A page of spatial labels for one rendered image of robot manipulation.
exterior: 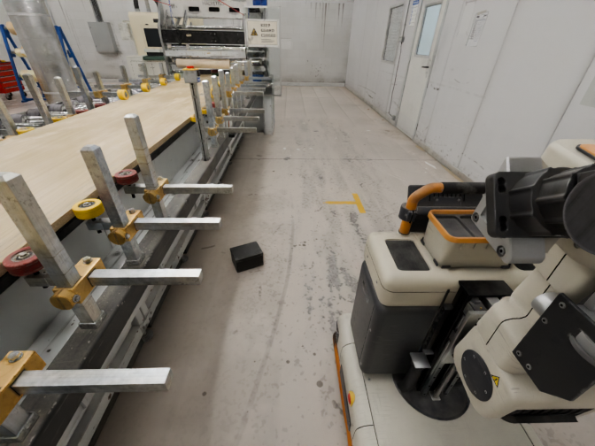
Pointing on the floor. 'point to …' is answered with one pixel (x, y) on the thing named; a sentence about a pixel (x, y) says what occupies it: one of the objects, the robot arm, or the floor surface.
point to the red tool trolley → (7, 80)
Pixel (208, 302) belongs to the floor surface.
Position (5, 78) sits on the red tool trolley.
